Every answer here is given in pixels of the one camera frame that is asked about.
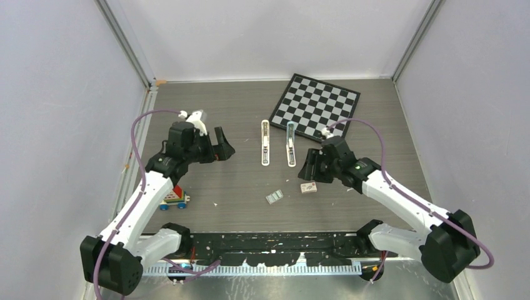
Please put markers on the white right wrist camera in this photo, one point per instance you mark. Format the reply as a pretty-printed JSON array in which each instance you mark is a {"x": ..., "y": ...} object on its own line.
[{"x": 326, "y": 133}]

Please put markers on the colourful wooden toy car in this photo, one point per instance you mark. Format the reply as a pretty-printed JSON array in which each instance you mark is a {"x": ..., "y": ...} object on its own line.
[{"x": 177, "y": 197}]

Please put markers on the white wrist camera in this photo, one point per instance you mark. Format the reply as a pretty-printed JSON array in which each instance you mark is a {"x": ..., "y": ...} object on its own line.
[
  {"x": 197, "y": 118},
  {"x": 326, "y": 133}
]

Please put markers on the small white domino tile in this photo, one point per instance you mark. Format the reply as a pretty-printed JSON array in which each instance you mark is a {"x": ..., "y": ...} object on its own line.
[{"x": 308, "y": 187}]

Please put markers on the grey tray of staples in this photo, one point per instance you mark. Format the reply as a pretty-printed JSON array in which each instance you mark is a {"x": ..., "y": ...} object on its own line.
[{"x": 274, "y": 196}]

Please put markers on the aluminium corner post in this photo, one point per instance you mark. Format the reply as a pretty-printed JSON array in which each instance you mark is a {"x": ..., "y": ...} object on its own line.
[
  {"x": 116, "y": 18},
  {"x": 421, "y": 31}
]

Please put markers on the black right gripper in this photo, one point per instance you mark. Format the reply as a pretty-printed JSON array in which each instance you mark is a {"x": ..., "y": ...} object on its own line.
[{"x": 313, "y": 157}]

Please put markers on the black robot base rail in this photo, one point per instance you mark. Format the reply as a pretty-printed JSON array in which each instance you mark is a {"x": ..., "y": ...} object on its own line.
[{"x": 276, "y": 248}]

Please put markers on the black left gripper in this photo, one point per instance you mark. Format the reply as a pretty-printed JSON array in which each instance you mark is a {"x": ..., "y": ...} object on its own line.
[{"x": 223, "y": 150}]

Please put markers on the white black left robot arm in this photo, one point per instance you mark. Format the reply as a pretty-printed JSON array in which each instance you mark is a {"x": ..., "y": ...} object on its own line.
[{"x": 116, "y": 258}]

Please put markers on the right aluminium corner post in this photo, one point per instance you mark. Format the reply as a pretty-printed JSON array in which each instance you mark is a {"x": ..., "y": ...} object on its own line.
[{"x": 421, "y": 31}]

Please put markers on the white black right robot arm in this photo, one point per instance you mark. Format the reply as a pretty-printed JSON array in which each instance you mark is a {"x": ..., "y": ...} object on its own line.
[{"x": 443, "y": 241}]

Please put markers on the black white chessboard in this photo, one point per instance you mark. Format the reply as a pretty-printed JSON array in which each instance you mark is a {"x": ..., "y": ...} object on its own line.
[{"x": 312, "y": 105}]

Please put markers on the left aluminium corner post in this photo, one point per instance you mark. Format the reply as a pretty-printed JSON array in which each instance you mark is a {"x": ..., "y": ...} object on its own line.
[{"x": 116, "y": 18}]

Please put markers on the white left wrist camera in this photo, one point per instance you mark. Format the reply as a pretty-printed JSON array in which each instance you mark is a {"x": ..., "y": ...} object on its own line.
[{"x": 197, "y": 118}]

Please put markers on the light blue white stapler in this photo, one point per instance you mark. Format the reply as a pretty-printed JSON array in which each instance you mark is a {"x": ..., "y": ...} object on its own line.
[{"x": 290, "y": 134}]

